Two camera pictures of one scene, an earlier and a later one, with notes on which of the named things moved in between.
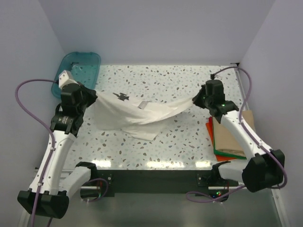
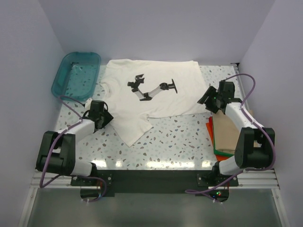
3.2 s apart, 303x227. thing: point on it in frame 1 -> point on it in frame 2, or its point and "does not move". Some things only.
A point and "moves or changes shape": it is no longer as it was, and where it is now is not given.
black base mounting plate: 161,182 does not move
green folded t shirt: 234,154 does not move
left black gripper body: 89,99 -> 101,115
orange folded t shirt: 210,127 does not move
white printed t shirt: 129,114 moves or changes shape
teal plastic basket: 85,66 does not move
